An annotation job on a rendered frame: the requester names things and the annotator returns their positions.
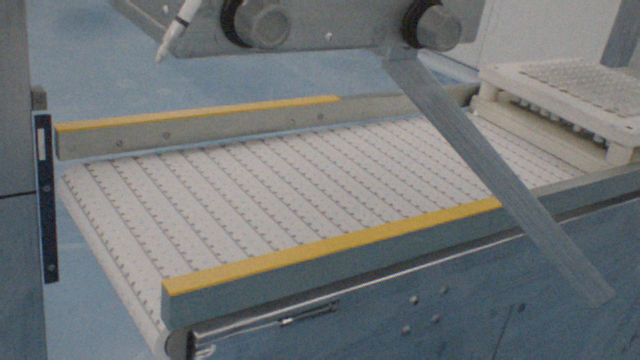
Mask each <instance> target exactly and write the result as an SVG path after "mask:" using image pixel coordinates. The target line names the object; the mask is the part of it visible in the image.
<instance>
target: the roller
mask: <svg viewBox="0 0 640 360"><path fill-rule="evenodd" d="M192 328H193V327H192V324H191V325H188V326H185V327H181V328H178V329H175V330H173V331H172V332H171V333H170V334H169V336H168V337H167V339H166V341H165V345H164V346H165V351H166V353H167V354H168V356H169V357H170V358H171V359H172V360H192V352H193V338H192V336H191V334H192V332H191V329H192Z"/></svg>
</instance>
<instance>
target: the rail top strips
mask: <svg viewBox="0 0 640 360"><path fill-rule="evenodd" d="M334 101H340V98H338V97H337V96H335V95H323V96H313V97H303V98H293V99H283V100H273V102H262V103H253V104H243V105H233V106H223V107H212V108H203V109H193V110H183V111H173V112H162V113H153V114H143V115H133V116H123V117H113V118H104V119H94V120H84V121H73V122H63V123H53V126H54V129H55V130H56V132H57V133H65V132H74V130H84V129H93V128H102V127H112V126H121V125H130V124H139V123H148V122H157V121H167V120H176V119H185V118H195V117H204V116H213V115H223V114H232V113H241V112H250V111H259V110H269V109H279V108H288V107H297V106H307V105H316V104H325V102H334ZM502 207H503V206H502V205H501V203H500V202H499V201H498V200H497V199H496V198H495V197H491V198H487V199H482V200H478V201H474V202H470V203H466V204H462V205H458V206H454V207H450V208H446V209H442V210H438V211H434V212H429V213H426V214H422V215H418V216H414V217H410V218H406V219H402V220H398V221H394V222H390V223H385V224H381V225H377V226H373V227H369V228H365V229H361V230H357V231H353V233H349V234H345V235H341V236H337V237H333V238H329V239H325V240H321V241H317V242H313V243H309V244H304V245H300V246H296V247H292V248H288V249H284V250H280V251H276V252H272V253H268V254H263V255H260V256H256V257H252V258H248V259H244V260H240V261H236V262H232V263H228V264H224V265H220V266H215V267H211V268H207V269H203V270H199V271H195V272H191V273H187V274H183V275H180V276H176V277H172V278H168V279H164V280H162V284H163V286H164V287H165V289H166V290H167V293H168V294H169V295H170V297H172V296H176V295H180V294H184V293H187V292H191V291H195V290H198V289H202V288H206V287H209V286H213V285H218V283H220V284H222V282H225V281H229V280H233V279H236V278H240V277H244V276H248V275H251V274H255V273H259V272H262V271H267V270H271V269H274V268H278V267H282V266H286V265H289V264H293V263H297V262H300V261H304V260H309V259H312V258H316V257H320V256H324V255H327V254H331V253H335V252H338V251H342V250H346V249H351V248H354V247H358V246H362V245H365V244H369V243H373V242H376V241H380V240H384V239H388V238H392V237H396V236H400V235H403V233H407V232H411V231H414V230H418V229H422V228H426V227H429V226H434V225H438V224H441V223H445V222H449V221H453V220H456V219H460V218H464V217H467V216H471V215H475V214H478V213H482V212H487V211H491V210H494V209H498V208H502Z"/></svg>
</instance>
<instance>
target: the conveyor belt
mask: <svg viewBox="0 0 640 360"><path fill-rule="evenodd" d="M463 111H464V113H465V114H466V115H467V116H468V117H469V119H470V120H471V121H472V122H473V123H474V125H475V126H476V127H477V128H478V129H479V131H480V132H481V133H482V134H483V135H484V136H485V138H486V139H488V140H489V141H490V143H491V145H492V146H493V147H494V148H495V149H496V151H497V152H498V153H499V154H500V155H501V157H502V158H503V159H504V160H505V161H506V162H507V164H508V165H509V166H510V167H511V168H512V170H513V171H514V172H515V173H516V174H517V176H518V177H519V178H520V179H521V180H522V182H523V183H524V184H525V185H526V186H527V187H528V189H529V188H533V187H537V186H541V185H545V184H549V183H553V182H558V181H562V180H566V179H570V178H574V177H577V176H581V175H585V174H589V173H587V172H585V171H583V170H582V169H580V168H578V167H576V166H574V165H572V164H570V163H568V162H566V161H564V160H562V159H561V158H559V157H556V156H554V155H552V154H550V153H548V152H546V151H544V150H542V149H540V148H539V147H537V146H535V145H533V144H531V143H529V142H527V141H525V140H523V138H521V137H519V136H518V135H516V134H514V133H512V132H510V131H508V130H506V129H504V128H502V127H500V126H498V125H497V124H495V123H493V122H491V121H488V120H486V119H484V118H482V117H478V116H475V115H473V114H472V113H471V111H469V110H463ZM57 192H58V195H59V197H60V199H61V201H62V202H63V204H64V206H65V207H66V209H67V211H68V212H69V214H70V216H71V217H72V219H73V221H74V222H75V224H76V226H77V227H78V229H79V231H80V232H81V234H82V236H83V237H84V238H85V239H86V241H87V243H88V244H89V246H90V249H91V250H92V252H93V254H94V255H95V257H96V259H97V260H98V262H99V264H100V265H101V267H102V269H103V270H104V272H105V274H106V275H107V277H108V279H109V280H110V282H111V284H112V285H113V287H114V289H115V291H116V292H117V294H118V296H119V297H120V299H121V301H122V303H123V305H124V307H125V308H126V310H127V312H128V313H129V315H130V317H131V318H132V320H133V322H134V323H135V325H136V327H137V328H138V330H139V332H140V334H141V335H142V337H143V338H144V339H145V340H146V342H147V344H148V345H149V347H150V349H151V350H152V352H153V354H154V355H155V357H156V359H157V360H172V359H171V358H170V357H169V356H168V354H167V353H166V351H165V346H164V345H165V341H166V339H167V337H168V336H169V334H170V333H171V332H172V331H173V330H171V331H169V330H168V329H167V327H166V326H165V324H164V323H163V321H162V320H161V296H162V280H164V279H168V278H172V277H176V276H180V275H183V274H187V273H191V272H195V271H199V270H203V269H207V268H211V267H215V266H220V265H224V264H228V263H232V262H236V261H240V260H244V259H248V258H252V257H256V256H260V255H263V254H268V253H272V252H276V251H280V250H284V249H288V248H292V247H296V246H300V245H304V244H309V243H313V242H317V241H321V240H325V239H329V238H333V237H337V236H341V235H345V234H349V233H353V231H357V230H361V229H365V228H369V227H373V226H377V225H381V224H385V223H390V222H394V221H398V220H402V219H406V218H410V217H414V216H418V215H422V214H426V213H429V212H434V211H438V210H442V209H446V208H450V207H454V206H458V205H462V204H466V203H470V202H474V201H478V200H482V199H487V198H491V197H495V196H494V195H493V194H492V193H491V192H490V191H489V189H488V187H487V186H486V185H485V184H483V183H482V182H481V181H480V179H479V178H478V177H477V176H476V175H475V174H474V173H473V171H472V170H471V169H470V168H469V167H468V166H467V164H466V163H465V162H464V161H463V160H462V159H461V158H460V156H459V155H458V154H457V153H456V152H455V151H454V150H453V148H452V147H451V146H450V145H449V143H448V142H447V141H446V139H445V138H444V137H443V136H442V135H441V134H440V132H439V131H438V130H437V129H436V128H434V127H433V126H432V124H431V123H430V122H429V121H428V120H427V119H426V118H425V116H418V117H411V118H404V119H396V120H388V121H381V122H374V123H366V124H359V125H352V126H343V127H336V128H329V129H322V130H314V131H306V132H299V133H291V134H284V135H277V136H270V137H261V138H254V139H247V140H239V141H232V142H225V143H217V144H210V145H209V146H202V147H195V148H187V149H180V150H173V151H165V152H157V153H150V154H143V155H135V156H128V157H121V158H114V159H106V160H99V161H92V162H84V163H79V164H75V165H73V166H71V167H69V168H68V169H66V170H65V171H64V172H63V173H62V175H61V176H60V178H59V180H58V184H57Z"/></svg>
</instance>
